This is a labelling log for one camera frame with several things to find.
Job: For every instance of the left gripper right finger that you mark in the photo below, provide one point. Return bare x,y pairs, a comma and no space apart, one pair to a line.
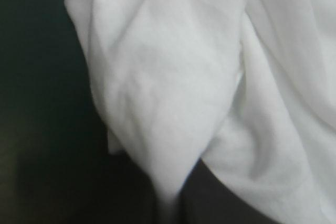
210,203

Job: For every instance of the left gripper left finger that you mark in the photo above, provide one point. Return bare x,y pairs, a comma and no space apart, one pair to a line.
118,197

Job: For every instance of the white T-shirt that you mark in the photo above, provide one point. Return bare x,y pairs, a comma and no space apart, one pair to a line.
168,64

